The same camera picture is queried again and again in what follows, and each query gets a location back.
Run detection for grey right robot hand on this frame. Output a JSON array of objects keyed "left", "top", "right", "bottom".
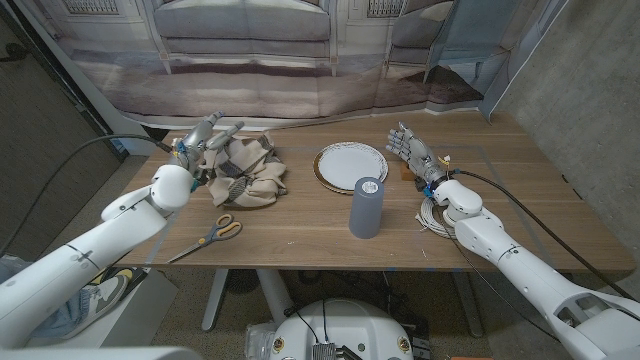
[{"left": 385, "top": 121, "right": 449, "bottom": 185}]

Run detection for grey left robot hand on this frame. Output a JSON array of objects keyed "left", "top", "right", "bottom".
[{"left": 169, "top": 110, "right": 246, "bottom": 181}]

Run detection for beige striped scarf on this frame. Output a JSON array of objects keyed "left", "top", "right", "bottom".
[{"left": 202, "top": 130, "right": 289, "bottom": 209}]

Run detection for white gold-rimmed paper plate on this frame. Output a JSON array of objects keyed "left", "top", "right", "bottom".
[{"left": 312, "top": 141, "right": 390, "bottom": 196}]

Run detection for grey cylindrical cup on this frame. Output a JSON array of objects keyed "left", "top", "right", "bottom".
[{"left": 348, "top": 176, "right": 386, "bottom": 240}]

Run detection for printed living room backdrop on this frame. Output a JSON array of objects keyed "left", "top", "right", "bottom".
[{"left": 29, "top": 0, "right": 571, "bottom": 132}]

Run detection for yellow black foot pedal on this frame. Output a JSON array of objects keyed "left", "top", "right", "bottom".
[{"left": 89, "top": 266, "right": 149, "bottom": 301}]

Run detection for grey table leg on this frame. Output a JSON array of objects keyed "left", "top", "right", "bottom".
[{"left": 452, "top": 272, "right": 485, "bottom": 339}]

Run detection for grey white sneaker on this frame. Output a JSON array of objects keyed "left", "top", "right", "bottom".
[{"left": 62, "top": 272, "right": 134, "bottom": 340}]

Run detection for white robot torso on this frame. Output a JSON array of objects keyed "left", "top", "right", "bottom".
[{"left": 268, "top": 298, "right": 415, "bottom": 360}]

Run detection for clear plastic bag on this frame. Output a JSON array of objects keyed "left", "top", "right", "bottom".
[{"left": 244, "top": 322, "right": 279, "bottom": 359}]

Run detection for blue jeans leg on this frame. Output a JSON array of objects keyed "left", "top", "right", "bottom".
[{"left": 37, "top": 298, "right": 99, "bottom": 339}]

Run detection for coiled white cable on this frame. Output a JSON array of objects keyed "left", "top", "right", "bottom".
[{"left": 414, "top": 195, "right": 456, "bottom": 239}]

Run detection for yellow grey handled scissors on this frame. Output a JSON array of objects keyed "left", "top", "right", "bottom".
[{"left": 167, "top": 213, "right": 243, "bottom": 264}]

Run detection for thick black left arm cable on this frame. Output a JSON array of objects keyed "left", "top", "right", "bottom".
[{"left": 0, "top": 133, "right": 174, "bottom": 256}]

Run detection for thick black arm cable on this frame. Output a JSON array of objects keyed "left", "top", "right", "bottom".
[
  {"left": 449, "top": 168, "right": 640, "bottom": 304},
  {"left": 0, "top": 133, "right": 174, "bottom": 256}
]

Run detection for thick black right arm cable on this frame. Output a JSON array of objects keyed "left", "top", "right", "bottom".
[{"left": 449, "top": 168, "right": 640, "bottom": 304}]

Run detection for white table leg frame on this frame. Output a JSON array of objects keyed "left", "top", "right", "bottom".
[{"left": 201, "top": 268, "right": 296, "bottom": 332}]

